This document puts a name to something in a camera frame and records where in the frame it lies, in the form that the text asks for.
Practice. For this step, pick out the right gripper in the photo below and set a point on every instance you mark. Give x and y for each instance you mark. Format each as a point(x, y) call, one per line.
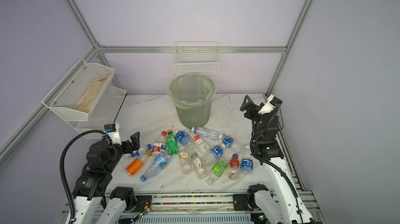
point(248, 105)

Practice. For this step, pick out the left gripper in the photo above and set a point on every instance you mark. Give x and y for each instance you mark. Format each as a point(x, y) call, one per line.
point(135, 144)

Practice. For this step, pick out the orange label bottle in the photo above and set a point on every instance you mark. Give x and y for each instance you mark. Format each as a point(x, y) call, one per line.
point(138, 163)

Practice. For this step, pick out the large blue label water bottle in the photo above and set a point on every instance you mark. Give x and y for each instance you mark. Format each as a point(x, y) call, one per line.
point(160, 162)

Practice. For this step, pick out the blue label white cap bottle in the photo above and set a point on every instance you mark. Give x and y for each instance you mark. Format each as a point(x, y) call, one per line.
point(182, 137)

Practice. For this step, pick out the red green label clear bottle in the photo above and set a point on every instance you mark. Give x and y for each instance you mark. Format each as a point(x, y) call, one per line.
point(196, 143)

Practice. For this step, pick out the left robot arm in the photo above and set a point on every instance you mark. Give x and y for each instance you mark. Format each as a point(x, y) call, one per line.
point(89, 191)

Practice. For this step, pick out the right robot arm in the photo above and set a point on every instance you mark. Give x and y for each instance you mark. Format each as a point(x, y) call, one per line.
point(272, 167)

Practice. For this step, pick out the mesh waste bin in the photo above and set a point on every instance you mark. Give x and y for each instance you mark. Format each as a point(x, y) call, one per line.
point(195, 117)

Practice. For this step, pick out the green bin liner bag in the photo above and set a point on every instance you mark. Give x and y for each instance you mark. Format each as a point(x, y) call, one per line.
point(190, 91)

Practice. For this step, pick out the small Pepsi label bottle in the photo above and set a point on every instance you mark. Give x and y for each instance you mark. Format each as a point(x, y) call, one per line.
point(141, 151)

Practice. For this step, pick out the green soda bottle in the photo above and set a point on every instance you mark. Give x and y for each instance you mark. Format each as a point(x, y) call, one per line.
point(172, 143)

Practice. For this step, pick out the lower white mesh shelf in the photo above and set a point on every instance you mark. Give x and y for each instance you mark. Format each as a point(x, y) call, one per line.
point(105, 111)

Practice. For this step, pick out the white mesh shelf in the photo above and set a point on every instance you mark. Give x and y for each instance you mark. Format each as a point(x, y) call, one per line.
point(105, 111)
point(63, 97)

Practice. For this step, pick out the Pocari Sweat bottle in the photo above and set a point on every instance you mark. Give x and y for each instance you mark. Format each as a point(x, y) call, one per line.
point(232, 144)

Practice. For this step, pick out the white cap tea bottle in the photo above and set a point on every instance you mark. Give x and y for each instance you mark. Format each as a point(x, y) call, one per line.
point(184, 160)

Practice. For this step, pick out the clear purple label bottle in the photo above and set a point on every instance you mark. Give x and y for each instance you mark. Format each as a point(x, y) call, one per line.
point(207, 133)

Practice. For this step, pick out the upright blue label bottle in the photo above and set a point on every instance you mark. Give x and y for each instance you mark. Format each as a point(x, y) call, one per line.
point(246, 164)

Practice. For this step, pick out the green cap crane label bottle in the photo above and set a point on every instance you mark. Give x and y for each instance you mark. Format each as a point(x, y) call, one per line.
point(199, 167)

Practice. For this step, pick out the lime green label bottle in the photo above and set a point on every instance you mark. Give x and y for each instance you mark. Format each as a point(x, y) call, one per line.
point(217, 171)

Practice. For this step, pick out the purple cap red bottle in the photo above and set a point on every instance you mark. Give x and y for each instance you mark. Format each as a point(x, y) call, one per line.
point(234, 167)

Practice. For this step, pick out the upper white mesh shelf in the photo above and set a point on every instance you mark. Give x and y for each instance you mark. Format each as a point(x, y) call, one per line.
point(63, 97)

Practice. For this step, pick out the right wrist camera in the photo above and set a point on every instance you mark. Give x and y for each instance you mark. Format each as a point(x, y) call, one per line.
point(271, 104)

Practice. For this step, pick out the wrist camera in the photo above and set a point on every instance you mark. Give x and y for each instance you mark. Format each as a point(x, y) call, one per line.
point(271, 104)
point(112, 134)

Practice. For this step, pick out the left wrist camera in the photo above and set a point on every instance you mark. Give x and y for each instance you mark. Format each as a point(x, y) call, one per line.
point(112, 134)

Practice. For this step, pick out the white wire wall basket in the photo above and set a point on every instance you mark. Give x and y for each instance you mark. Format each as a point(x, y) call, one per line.
point(196, 58)

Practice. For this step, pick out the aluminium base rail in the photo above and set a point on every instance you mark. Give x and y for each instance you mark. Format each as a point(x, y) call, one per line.
point(123, 206)

